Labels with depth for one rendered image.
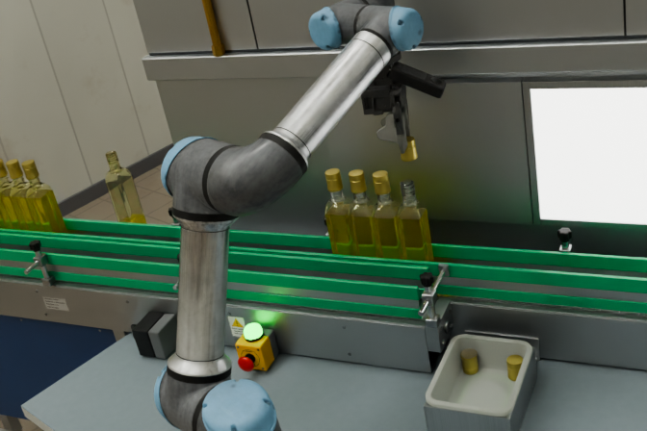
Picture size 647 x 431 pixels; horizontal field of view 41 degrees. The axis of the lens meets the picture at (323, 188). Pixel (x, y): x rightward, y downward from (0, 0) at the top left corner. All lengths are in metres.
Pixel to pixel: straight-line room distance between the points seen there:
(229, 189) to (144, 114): 3.79
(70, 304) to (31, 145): 2.48
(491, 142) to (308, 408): 0.69
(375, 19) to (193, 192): 0.44
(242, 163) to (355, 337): 0.70
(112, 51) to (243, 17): 2.98
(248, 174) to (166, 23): 0.87
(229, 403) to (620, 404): 0.79
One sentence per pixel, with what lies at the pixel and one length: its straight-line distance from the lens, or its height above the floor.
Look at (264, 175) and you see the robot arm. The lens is 1.39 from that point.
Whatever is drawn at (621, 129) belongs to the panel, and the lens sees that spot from 1.86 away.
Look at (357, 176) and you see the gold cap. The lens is 1.91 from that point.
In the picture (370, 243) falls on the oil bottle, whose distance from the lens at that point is 1.97.
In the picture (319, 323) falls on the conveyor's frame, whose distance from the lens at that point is 2.00.
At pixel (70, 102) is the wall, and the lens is 4.91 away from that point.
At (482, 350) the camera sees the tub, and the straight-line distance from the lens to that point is 1.92.
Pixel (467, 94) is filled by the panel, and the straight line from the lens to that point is 1.89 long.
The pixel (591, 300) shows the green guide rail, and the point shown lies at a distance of 1.88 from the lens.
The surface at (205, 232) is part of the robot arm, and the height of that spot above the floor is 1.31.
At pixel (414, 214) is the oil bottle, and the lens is 1.89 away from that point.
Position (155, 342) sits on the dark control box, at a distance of 2.18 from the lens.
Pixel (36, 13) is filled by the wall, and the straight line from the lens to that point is 4.77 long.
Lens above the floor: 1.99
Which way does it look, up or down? 26 degrees down
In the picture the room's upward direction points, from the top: 11 degrees counter-clockwise
